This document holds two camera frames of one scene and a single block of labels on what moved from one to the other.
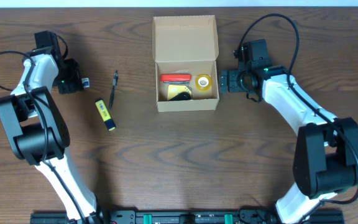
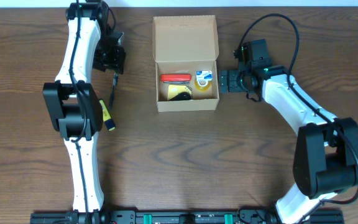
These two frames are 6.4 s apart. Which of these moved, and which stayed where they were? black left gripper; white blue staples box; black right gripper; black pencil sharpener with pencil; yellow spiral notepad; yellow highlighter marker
Moved: black left gripper; white blue staples box
Stayed: yellow highlighter marker; black right gripper; black pencil sharpener with pencil; yellow spiral notepad
